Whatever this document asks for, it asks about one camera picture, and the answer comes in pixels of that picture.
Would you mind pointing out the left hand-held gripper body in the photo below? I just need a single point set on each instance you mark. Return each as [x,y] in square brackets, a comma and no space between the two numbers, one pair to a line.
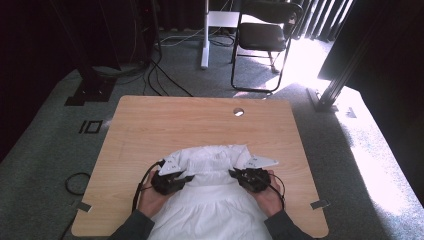
[168,185]

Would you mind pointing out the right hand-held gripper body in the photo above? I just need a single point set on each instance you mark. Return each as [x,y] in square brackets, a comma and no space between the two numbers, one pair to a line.
[255,180]

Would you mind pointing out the white dress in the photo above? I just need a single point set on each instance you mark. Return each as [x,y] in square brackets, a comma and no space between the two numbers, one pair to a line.
[210,206]

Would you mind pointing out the person's left hand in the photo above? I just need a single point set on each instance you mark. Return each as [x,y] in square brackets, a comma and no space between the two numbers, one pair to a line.
[150,200]

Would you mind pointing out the person's right hand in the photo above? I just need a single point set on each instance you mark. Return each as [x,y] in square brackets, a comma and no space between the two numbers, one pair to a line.
[268,201]

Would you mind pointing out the grey tape strip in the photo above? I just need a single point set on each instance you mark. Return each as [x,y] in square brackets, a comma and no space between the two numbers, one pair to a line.
[84,206]
[320,204]

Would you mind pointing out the black stand with base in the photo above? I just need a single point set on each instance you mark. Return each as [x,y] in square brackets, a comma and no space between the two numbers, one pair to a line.
[91,90]

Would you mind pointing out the white desk leg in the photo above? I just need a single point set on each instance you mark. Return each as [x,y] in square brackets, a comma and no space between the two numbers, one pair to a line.
[205,50]

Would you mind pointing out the black folding chair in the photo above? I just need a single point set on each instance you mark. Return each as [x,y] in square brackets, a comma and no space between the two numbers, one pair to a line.
[263,36]

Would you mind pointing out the dark curtain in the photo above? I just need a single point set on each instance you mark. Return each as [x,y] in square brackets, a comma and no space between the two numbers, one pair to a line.
[316,16]

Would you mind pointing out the aluminium profile post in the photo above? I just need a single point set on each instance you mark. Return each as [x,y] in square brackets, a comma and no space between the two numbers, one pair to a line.
[336,83]

